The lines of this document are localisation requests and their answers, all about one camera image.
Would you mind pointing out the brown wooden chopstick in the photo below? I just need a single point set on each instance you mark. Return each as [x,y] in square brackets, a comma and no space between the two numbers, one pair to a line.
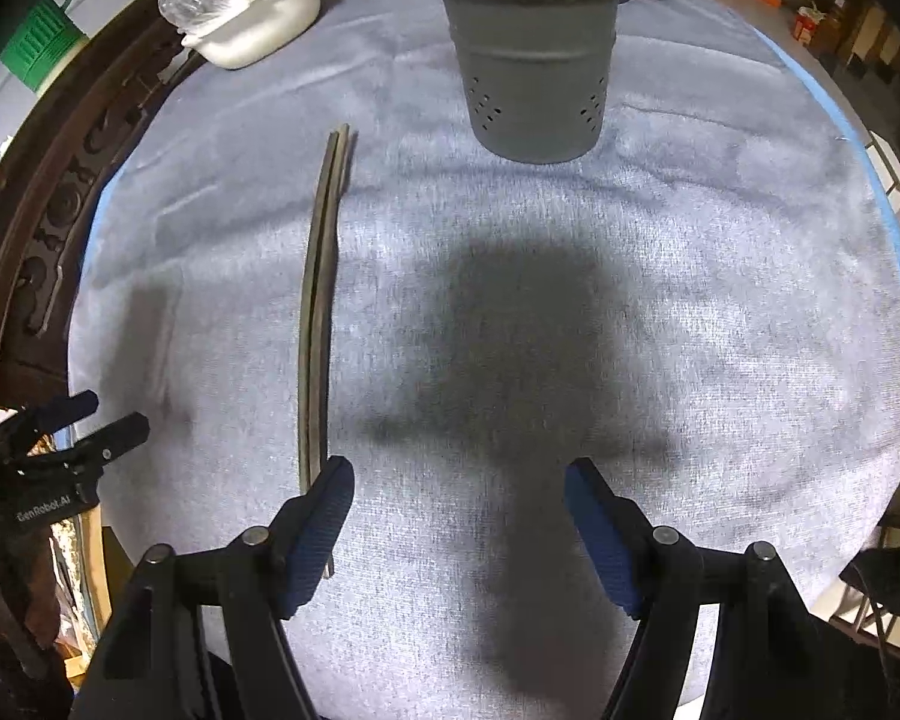
[325,360]
[309,360]

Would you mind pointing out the grey tablecloth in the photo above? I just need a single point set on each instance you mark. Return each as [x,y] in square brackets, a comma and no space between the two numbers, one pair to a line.
[645,315]

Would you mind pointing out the green thermos flask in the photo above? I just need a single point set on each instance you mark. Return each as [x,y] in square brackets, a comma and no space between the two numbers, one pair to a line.
[41,45]

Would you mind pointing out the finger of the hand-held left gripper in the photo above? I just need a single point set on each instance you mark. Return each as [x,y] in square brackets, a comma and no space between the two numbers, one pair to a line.
[97,450]
[52,416]

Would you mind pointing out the grey metal utensil holder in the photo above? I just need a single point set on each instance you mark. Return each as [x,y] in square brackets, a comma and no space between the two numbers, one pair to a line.
[532,75]

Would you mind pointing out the blue table cover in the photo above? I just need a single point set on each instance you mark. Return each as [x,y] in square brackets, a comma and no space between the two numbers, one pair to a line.
[810,66]

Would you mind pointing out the carved dark wooden furniture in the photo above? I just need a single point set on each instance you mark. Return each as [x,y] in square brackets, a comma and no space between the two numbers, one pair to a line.
[45,225]

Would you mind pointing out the red and white carton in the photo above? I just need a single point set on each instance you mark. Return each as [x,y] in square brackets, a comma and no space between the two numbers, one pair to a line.
[808,22]

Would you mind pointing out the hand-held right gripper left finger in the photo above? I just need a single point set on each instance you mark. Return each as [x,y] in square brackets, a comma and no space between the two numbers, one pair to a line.
[322,525]

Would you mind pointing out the light wooden chair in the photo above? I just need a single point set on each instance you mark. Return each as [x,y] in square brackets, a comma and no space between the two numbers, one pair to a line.
[847,607]

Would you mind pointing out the small white stool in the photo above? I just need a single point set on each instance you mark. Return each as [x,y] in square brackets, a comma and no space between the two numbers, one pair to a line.
[891,169]

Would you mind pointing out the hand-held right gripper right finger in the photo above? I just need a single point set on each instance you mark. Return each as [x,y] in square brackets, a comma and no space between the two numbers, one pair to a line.
[596,532]

